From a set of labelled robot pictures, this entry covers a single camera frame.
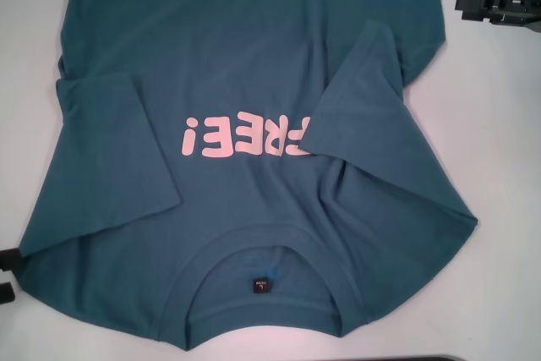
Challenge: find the blue t-shirt with pink print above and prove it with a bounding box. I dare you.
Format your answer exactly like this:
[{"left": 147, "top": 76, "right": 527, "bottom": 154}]
[{"left": 15, "top": 0, "right": 480, "bottom": 329}]

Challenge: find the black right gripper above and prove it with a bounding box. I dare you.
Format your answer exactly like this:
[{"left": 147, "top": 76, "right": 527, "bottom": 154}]
[{"left": 454, "top": 0, "right": 541, "bottom": 35}]

